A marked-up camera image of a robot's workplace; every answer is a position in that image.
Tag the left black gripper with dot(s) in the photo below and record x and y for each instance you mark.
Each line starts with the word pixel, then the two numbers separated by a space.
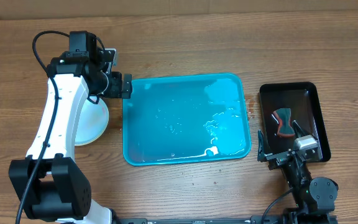
pixel 127 88

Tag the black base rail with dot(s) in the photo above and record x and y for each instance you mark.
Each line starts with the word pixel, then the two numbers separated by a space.
pixel 197 220

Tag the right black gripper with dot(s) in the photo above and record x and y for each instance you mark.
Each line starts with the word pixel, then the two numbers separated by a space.
pixel 280 160

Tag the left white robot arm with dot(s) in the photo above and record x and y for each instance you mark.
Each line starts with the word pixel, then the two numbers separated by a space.
pixel 48 183

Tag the light blue plate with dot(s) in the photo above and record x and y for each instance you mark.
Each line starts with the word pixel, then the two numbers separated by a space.
pixel 92 123

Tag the teal plastic tray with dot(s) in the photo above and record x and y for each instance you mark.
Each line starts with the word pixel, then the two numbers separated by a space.
pixel 185 119

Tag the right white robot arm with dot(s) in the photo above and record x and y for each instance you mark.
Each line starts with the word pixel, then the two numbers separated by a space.
pixel 314 197

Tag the pink and black sponge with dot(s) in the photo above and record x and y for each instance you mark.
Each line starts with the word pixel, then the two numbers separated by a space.
pixel 283 118

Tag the black rectangular tray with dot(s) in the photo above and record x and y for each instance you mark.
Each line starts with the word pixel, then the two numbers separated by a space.
pixel 302 99

